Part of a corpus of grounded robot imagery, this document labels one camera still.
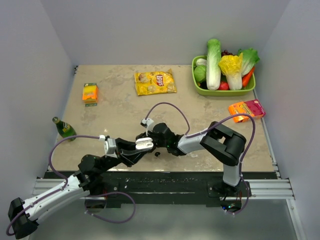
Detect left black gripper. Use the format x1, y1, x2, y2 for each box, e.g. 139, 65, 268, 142
97, 137, 150, 174

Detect white earbud charging case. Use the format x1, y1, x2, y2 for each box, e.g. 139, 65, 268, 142
135, 137, 154, 150

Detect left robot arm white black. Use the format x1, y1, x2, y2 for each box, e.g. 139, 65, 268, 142
6, 135, 154, 240

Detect yellow Lays chips bag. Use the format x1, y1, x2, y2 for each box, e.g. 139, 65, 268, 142
134, 68, 177, 96

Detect green glass bottle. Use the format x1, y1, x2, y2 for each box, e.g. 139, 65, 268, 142
52, 116, 77, 138

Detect orange yellow sponge pack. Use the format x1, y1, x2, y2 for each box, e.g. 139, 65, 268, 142
82, 83, 99, 107

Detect round green cabbage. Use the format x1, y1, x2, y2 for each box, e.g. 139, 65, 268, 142
193, 65, 207, 83

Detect long napa cabbage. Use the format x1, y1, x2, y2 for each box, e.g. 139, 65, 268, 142
206, 38, 221, 91

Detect red tomato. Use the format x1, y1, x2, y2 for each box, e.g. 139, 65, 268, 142
218, 81, 230, 91

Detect white cauliflower piece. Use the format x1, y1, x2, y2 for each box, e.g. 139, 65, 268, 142
195, 58, 207, 66

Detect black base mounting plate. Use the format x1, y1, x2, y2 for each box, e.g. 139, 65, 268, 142
44, 171, 278, 208

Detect orange pink snack box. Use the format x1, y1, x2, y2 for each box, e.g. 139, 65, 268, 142
228, 99, 266, 123

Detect yellow leaf cabbage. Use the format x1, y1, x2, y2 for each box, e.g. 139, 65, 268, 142
218, 53, 243, 91

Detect orange carrot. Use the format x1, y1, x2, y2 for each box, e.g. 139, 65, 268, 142
242, 67, 255, 88

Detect green plastic basket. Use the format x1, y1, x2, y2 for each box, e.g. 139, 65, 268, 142
191, 55, 256, 97

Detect dark red grapes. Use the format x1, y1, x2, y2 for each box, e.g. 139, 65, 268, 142
221, 50, 233, 57

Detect green lettuce leaf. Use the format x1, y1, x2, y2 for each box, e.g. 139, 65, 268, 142
237, 48, 260, 77

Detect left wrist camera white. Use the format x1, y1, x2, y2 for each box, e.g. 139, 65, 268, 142
99, 135, 117, 158

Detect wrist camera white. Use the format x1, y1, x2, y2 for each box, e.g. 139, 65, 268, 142
99, 135, 117, 158
140, 118, 155, 132

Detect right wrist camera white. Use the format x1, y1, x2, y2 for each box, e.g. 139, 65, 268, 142
140, 118, 155, 132

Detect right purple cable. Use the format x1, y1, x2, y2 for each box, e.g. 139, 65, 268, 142
144, 102, 256, 176

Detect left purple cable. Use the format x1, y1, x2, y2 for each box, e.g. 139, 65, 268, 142
6, 135, 103, 236

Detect purple cable loop below base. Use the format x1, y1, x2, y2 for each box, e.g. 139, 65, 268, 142
84, 191, 137, 224

